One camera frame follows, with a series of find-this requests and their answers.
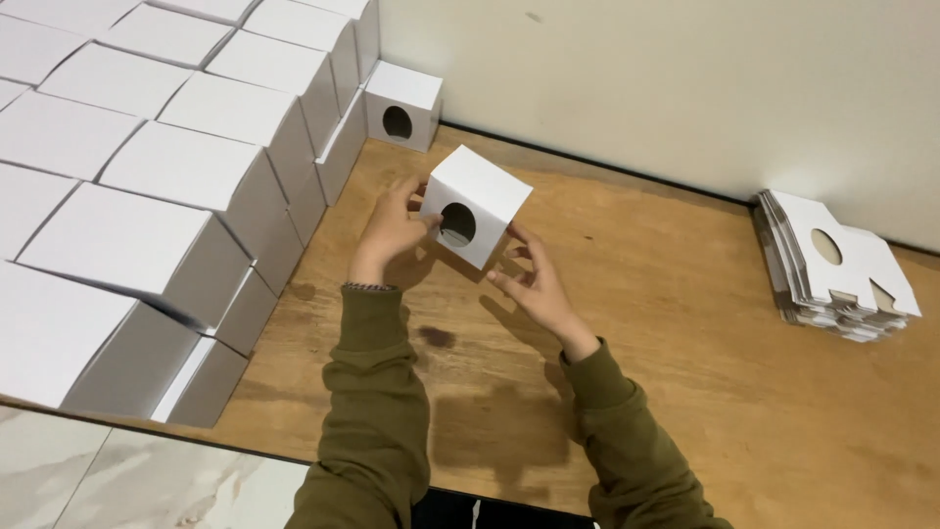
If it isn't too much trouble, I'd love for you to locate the person's left hand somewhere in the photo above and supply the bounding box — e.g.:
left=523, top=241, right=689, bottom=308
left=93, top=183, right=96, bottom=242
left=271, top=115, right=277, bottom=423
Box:
left=348, top=175, right=445, bottom=288

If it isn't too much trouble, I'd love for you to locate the person's right hand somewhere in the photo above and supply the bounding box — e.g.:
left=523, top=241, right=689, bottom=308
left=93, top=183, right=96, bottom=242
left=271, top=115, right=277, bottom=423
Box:
left=485, top=222, right=602, bottom=364

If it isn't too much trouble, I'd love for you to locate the white box round hole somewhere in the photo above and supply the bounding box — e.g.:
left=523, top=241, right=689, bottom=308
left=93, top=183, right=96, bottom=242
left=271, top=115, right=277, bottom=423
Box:
left=418, top=144, right=534, bottom=271

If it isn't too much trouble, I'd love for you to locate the pile of assembled white boxes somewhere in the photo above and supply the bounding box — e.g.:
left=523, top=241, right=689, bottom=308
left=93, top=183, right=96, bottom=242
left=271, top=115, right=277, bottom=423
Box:
left=0, top=0, right=444, bottom=429

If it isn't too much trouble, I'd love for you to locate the stack of flat box blanks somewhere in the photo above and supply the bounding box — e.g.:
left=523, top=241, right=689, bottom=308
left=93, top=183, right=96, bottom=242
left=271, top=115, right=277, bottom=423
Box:
left=752, top=189, right=922, bottom=343

